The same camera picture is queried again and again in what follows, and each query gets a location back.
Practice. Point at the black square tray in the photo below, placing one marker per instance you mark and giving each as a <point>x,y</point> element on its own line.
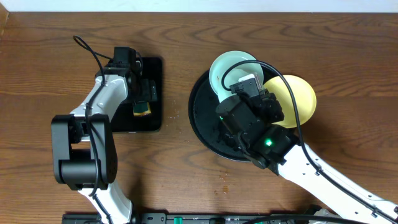
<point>124,121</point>

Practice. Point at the yellow plate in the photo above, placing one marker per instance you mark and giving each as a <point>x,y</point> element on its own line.
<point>304,94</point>

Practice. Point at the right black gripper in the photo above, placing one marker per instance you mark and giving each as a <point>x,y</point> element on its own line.
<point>270,104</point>

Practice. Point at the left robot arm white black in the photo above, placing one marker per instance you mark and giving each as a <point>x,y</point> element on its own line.
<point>126,98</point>

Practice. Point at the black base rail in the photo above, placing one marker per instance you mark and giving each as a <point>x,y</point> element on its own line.
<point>160,218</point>

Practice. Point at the black round tray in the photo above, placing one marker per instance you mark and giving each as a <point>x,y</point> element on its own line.
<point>207,125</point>

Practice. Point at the yellow green sponge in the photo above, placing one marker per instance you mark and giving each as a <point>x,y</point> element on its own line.
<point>142,109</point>

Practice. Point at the upper light blue plate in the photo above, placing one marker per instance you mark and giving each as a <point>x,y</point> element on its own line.
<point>224,62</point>

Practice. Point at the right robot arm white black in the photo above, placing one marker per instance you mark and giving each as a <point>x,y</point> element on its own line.
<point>260,118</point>

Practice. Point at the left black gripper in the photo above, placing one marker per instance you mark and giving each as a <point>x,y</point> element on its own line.
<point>148,91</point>

